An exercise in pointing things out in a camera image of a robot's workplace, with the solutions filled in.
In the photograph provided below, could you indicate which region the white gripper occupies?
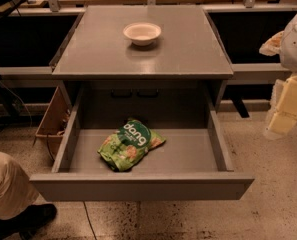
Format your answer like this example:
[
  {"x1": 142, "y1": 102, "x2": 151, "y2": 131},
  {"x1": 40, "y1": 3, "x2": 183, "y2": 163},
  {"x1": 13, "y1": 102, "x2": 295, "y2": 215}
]
[{"x1": 259, "y1": 14, "x2": 297, "y2": 140}]

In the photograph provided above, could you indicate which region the green rice chip bag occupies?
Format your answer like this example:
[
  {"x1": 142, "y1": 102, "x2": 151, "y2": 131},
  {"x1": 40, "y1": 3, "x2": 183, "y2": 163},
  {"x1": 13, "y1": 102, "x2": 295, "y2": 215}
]
[{"x1": 98, "y1": 119, "x2": 166, "y2": 172}]

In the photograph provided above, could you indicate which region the grey open drawer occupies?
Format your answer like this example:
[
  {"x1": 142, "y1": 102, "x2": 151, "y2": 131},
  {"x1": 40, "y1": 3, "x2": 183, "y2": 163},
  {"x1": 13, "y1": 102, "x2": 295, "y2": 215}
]
[{"x1": 31, "y1": 82, "x2": 254, "y2": 201}]

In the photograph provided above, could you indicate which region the grey counter cabinet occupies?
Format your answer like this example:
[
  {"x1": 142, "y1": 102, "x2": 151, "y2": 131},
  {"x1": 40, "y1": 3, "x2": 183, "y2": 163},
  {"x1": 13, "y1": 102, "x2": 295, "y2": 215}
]
[{"x1": 54, "y1": 6, "x2": 232, "y2": 113}]

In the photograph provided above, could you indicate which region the white bowl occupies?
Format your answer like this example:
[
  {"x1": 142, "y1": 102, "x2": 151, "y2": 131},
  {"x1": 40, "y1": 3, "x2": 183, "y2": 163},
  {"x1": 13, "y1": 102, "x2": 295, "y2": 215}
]
[{"x1": 123, "y1": 22, "x2": 161, "y2": 46}]

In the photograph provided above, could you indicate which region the brown cardboard box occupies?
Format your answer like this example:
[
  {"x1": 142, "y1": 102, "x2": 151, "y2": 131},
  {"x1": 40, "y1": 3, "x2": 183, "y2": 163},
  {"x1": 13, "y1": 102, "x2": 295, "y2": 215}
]
[{"x1": 35, "y1": 87, "x2": 70, "y2": 159}]

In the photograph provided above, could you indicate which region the person's beige trouser leg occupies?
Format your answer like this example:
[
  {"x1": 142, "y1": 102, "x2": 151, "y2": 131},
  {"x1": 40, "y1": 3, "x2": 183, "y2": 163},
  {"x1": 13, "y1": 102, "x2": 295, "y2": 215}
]
[{"x1": 0, "y1": 152, "x2": 39, "y2": 220}]

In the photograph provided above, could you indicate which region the black shoe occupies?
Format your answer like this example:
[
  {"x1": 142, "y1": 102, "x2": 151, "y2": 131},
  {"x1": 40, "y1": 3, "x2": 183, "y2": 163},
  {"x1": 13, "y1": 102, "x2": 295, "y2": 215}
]
[{"x1": 0, "y1": 204, "x2": 57, "y2": 240}]

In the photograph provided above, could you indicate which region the black right drawer handle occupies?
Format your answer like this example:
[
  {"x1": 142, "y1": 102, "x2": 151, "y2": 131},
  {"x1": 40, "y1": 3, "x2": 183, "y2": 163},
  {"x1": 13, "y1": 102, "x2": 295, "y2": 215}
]
[{"x1": 137, "y1": 89, "x2": 159, "y2": 98}]

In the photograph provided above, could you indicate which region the black drawer handle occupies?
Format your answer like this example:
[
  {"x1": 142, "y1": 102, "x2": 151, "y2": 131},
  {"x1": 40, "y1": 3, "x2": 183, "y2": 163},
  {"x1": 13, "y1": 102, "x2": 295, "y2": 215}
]
[
  {"x1": 111, "y1": 89, "x2": 132, "y2": 98},
  {"x1": 137, "y1": 89, "x2": 159, "y2": 98}
]

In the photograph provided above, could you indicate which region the black left drawer handle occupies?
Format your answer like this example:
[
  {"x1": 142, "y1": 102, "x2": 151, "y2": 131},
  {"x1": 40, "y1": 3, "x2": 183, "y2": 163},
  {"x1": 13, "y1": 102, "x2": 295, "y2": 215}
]
[{"x1": 111, "y1": 89, "x2": 132, "y2": 98}]

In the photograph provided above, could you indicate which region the black floor cable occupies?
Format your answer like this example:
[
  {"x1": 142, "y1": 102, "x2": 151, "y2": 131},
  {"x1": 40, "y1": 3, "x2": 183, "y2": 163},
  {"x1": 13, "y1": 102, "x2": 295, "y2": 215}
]
[{"x1": 83, "y1": 201, "x2": 98, "y2": 240}]

